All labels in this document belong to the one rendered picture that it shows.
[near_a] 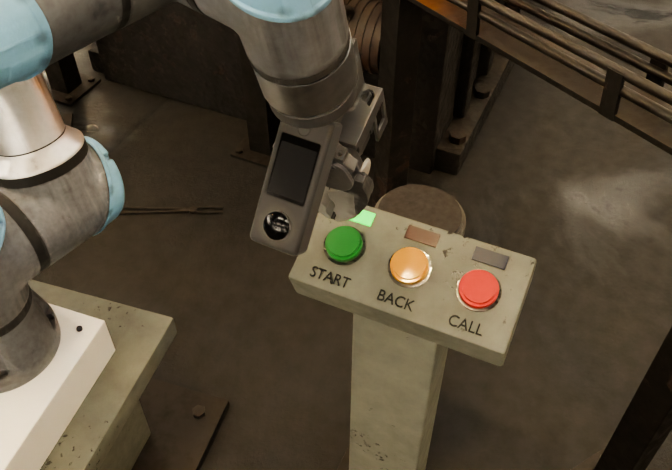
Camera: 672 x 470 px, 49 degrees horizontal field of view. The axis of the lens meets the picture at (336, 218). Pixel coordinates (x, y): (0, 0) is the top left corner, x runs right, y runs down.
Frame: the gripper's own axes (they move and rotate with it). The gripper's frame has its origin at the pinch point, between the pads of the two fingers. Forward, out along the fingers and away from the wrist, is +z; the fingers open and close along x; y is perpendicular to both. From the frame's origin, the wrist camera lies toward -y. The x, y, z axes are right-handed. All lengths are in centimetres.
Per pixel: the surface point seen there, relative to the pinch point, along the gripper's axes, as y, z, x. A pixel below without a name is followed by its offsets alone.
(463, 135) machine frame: 64, 84, 8
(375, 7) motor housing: 54, 34, 21
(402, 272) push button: -1.2, 5.6, -7.2
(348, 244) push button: -0.2, 5.7, -0.6
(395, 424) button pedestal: -12.2, 30.0, -8.8
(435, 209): 13.6, 20.2, -5.1
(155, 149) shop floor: 36, 84, 79
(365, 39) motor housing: 48, 35, 20
